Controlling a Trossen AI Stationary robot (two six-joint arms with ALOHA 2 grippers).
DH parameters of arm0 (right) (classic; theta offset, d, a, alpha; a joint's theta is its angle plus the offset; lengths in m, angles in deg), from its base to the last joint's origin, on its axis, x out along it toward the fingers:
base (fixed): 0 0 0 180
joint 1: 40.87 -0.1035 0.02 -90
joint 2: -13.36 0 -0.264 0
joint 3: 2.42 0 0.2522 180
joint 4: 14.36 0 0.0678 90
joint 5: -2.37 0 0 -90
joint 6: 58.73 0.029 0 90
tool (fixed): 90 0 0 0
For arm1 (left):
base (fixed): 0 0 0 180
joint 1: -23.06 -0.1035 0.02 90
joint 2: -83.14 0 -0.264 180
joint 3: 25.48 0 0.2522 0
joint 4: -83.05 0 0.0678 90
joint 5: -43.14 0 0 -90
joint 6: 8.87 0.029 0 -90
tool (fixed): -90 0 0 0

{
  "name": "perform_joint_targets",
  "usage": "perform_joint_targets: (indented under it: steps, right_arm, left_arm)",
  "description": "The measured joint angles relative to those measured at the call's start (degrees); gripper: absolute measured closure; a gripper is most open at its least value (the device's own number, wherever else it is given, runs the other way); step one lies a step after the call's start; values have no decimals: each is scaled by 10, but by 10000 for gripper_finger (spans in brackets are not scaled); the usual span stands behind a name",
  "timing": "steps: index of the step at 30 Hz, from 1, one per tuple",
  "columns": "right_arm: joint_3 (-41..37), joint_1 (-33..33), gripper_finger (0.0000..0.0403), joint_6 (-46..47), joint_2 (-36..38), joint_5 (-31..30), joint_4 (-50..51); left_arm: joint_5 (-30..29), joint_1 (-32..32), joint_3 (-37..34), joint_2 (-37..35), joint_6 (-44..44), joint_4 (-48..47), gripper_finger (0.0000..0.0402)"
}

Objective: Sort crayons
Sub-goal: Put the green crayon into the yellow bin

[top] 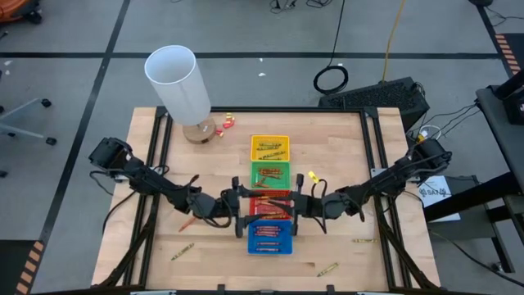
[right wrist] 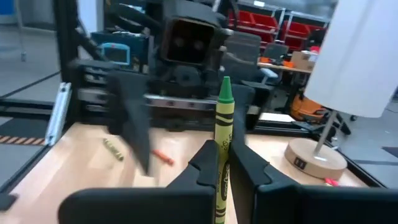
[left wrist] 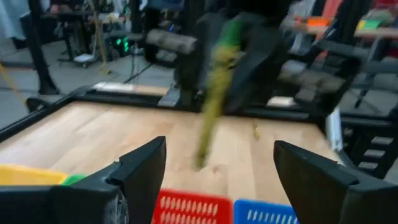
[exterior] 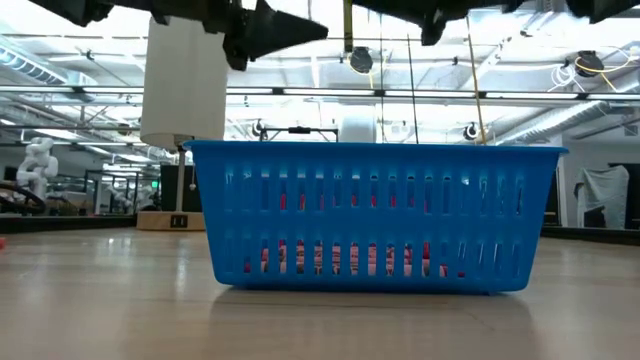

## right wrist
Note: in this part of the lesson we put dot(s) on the pink crayons near lamp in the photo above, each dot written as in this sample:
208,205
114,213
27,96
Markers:
331,182

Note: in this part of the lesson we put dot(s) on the silver aluminium frame post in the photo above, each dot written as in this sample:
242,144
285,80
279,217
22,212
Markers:
59,115

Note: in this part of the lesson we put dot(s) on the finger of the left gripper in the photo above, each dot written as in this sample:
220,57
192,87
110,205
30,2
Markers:
133,124
248,105

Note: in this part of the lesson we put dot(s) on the orange bag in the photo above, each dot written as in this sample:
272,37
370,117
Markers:
306,107

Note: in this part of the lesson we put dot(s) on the striped hazard floor tape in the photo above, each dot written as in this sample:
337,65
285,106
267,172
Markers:
21,140

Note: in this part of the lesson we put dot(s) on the white shade table lamp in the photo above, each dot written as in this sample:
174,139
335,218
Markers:
357,56

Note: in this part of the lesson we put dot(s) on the blue framed small monitor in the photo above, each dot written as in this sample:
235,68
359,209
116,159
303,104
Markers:
115,53

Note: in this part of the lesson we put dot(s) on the black rail clamp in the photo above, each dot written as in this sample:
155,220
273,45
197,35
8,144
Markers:
6,201

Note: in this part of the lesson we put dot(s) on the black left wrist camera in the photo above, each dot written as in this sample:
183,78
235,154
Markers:
189,40

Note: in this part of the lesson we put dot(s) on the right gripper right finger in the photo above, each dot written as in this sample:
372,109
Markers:
245,180

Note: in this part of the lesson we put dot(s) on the yellow green crayon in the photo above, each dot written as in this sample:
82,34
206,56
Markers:
224,124

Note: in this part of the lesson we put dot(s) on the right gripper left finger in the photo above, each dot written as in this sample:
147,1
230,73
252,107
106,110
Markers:
205,174

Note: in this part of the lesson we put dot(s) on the red storage bin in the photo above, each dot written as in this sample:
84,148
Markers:
295,29
264,22
241,18

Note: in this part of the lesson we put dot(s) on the dark office chair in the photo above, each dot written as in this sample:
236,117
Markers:
275,51

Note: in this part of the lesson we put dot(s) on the cardboard box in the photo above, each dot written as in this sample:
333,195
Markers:
303,60

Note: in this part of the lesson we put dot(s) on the black frame upright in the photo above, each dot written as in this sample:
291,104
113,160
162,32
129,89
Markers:
65,37

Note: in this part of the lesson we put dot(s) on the orange crayon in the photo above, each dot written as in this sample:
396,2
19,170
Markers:
163,157

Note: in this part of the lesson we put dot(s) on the grey office chair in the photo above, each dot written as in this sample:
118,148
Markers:
242,46

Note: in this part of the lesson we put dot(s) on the wooden desk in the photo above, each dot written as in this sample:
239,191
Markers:
284,67

